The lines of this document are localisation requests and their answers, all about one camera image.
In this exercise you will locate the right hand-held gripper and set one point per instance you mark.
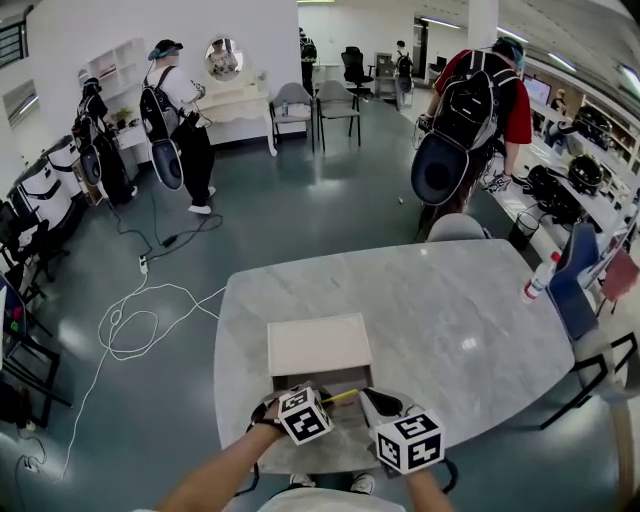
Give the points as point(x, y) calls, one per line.
point(410, 442)

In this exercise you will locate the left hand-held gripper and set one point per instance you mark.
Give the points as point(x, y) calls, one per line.
point(305, 417)

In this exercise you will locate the yellow utility knife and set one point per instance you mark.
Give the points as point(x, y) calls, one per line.
point(341, 396)

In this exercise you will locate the white cardboard box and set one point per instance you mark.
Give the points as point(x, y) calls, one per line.
point(320, 347)

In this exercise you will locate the person's left forearm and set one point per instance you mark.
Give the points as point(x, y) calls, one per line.
point(220, 470)

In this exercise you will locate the person's right forearm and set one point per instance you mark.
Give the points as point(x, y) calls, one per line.
point(425, 492)

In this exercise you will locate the person's left hand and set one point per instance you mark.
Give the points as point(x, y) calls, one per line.
point(272, 411)

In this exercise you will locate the person's white right shoe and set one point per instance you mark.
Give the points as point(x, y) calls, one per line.
point(363, 483)

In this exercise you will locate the person's white shoe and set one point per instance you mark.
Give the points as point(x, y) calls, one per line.
point(363, 483)
point(302, 480)

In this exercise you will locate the person's white left shoe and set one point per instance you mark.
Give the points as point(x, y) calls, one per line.
point(302, 480)

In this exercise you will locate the person's white shirt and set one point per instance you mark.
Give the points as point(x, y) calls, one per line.
point(325, 501)

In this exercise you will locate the clear bottle red cap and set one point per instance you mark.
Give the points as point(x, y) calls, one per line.
point(539, 280)

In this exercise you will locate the grey round-backed chair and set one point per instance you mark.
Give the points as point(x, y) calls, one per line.
point(456, 229)

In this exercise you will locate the white power strip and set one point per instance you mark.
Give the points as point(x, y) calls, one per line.
point(143, 264)

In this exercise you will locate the blue chair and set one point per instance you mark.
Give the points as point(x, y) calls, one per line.
point(575, 290)

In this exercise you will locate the black waste basket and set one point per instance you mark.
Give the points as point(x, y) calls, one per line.
point(523, 232)

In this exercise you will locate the long white counter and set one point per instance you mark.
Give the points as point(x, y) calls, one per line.
point(590, 210)

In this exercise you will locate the black metal rack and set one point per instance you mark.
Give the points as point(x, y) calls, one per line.
point(25, 320)

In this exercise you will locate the black and white backpack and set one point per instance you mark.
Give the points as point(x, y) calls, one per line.
point(162, 135)

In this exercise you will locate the large black backpack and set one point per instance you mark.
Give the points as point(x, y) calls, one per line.
point(460, 130)

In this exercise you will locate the white dressing table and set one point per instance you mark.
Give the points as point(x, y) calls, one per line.
point(240, 107)

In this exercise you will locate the white bin black lid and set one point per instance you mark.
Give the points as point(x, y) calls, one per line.
point(65, 157)
point(42, 192)

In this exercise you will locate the black office chair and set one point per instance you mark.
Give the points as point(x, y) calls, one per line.
point(355, 67)

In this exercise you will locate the computer monitor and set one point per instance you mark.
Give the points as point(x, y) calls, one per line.
point(537, 90)

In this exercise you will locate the round wall mirror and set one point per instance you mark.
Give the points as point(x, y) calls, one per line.
point(223, 59)

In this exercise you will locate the white wall shelf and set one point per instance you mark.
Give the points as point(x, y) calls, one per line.
point(120, 65)

